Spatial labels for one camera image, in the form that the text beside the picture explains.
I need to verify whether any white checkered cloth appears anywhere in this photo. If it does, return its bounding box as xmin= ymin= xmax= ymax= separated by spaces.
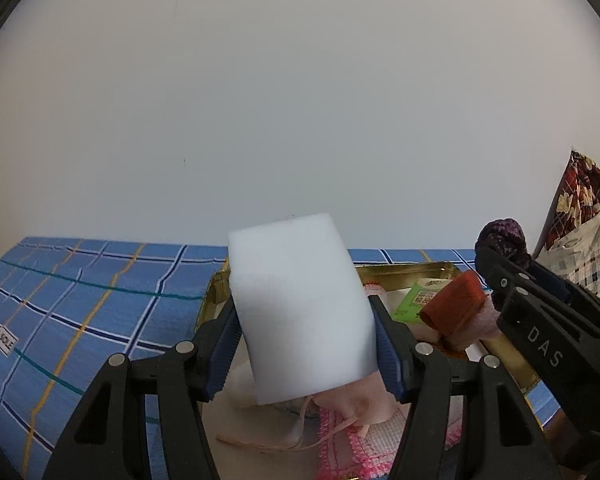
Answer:
xmin=535 ymin=175 xmax=600 ymax=306

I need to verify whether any person's right forearm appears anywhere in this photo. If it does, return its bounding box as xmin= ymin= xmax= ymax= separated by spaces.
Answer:
xmin=542 ymin=407 xmax=573 ymax=461

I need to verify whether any white foam block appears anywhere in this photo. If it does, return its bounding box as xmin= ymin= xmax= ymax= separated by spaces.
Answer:
xmin=227 ymin=212 xmax=383 ymax=407

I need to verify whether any dark purple knit cloth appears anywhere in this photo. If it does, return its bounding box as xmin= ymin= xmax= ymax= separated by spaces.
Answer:
xmin=475 ymin=218 xmax=533 ymax=268

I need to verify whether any green tissue pack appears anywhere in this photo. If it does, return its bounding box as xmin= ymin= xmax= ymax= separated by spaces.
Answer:
xmin=390 ymin=276 xmax=453 ymax=325

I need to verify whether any gold tin box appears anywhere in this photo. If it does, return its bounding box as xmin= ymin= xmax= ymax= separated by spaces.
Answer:
xmin=195 ymin=260 xmax=543 ymax=480

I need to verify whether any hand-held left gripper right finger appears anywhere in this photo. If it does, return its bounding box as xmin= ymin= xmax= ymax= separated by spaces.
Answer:
xmin=367 ymin=294 xmax=563 ymax=480

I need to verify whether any pink fuzzy cloth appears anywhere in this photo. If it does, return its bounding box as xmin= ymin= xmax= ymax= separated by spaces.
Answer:
xmin=447 ymin=295 xmax=503 ymax=353

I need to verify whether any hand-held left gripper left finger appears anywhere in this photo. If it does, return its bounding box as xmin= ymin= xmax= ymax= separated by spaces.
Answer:
xmin=41 ymin=292 xmax=238 ymax=480

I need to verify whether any red embroidered drawstring pouch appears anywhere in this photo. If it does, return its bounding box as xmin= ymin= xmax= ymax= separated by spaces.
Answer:
xmin=419 ymin=271 xmax=487 ymax=343

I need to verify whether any red floral patterned quilt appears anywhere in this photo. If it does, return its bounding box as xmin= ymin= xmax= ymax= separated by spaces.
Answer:
xmin=532 ymin=147 xmax=600 ymax=261

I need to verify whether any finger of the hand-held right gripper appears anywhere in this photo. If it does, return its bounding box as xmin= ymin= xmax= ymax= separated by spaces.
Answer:
xmin=494 ymin=287 xmax=600 ymax=473
xmin=475 ymin=245 xmax=600 ymax=351

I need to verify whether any light pink sock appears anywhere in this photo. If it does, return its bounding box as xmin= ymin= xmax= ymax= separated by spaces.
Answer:
xmin=215 ymin=360 xmax=403 ymax=453

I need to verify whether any blue plaid bed sheet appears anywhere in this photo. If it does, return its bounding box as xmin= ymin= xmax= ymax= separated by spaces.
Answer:
xmin=0 ymin=236 xmax=561 ymax=480

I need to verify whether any dark blue cloth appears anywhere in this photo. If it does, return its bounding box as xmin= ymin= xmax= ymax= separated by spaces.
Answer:
xmin=527 ymin=260 xmax=573 ymax=306

